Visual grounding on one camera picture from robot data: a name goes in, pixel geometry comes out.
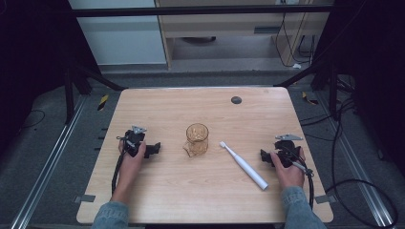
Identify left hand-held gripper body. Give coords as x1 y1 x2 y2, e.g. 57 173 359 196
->
116 125 148 157

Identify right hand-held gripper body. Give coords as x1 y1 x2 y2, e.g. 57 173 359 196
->
273 133 304 169

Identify white electric toothbrush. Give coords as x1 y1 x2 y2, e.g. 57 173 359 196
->
218 140 269 192

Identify amber glass cup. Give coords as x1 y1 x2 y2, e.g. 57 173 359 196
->
182 122 210 158

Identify person's left hand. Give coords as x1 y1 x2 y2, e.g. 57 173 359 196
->
117 139 148 192

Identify person's right hand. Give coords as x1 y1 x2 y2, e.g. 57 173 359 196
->
269 147 307 191

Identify yellow black floor tape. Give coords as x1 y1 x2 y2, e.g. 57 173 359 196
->
301 91 320 106
96 94 110 112

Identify black metal stand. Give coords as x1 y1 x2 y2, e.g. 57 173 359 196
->
272 58 340 122
62 61 129 126

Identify white cabinet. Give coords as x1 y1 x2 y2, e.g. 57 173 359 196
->
68 0 168 67

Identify black curtain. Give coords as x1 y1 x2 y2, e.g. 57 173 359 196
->
309 0 405 179
0 0 103 154

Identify light wooden cabinet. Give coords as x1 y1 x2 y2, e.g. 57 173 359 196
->
154 0 336 71

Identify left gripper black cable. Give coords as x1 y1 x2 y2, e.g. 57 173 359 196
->
111 148 129 196

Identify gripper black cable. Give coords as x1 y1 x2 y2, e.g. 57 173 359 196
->
111 148 129 196
290 159 316 212

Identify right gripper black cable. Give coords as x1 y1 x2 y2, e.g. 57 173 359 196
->
290 159 316 212

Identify black looped floor cable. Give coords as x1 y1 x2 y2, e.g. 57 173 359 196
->
299 96 399 229

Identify grey metal table bracket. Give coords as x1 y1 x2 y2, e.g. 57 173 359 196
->
73 194 96 204
313 194 337 205

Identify metal floor rail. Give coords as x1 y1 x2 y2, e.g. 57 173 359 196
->
9 94 88 229
316 91 396 229

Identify thin black floor cable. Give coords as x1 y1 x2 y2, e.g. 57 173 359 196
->
19 109 47 131

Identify black hanging cables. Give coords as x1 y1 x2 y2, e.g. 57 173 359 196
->
274 11 317 69

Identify black horizontal frame bar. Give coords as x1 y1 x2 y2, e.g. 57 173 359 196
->
70 4 336 18

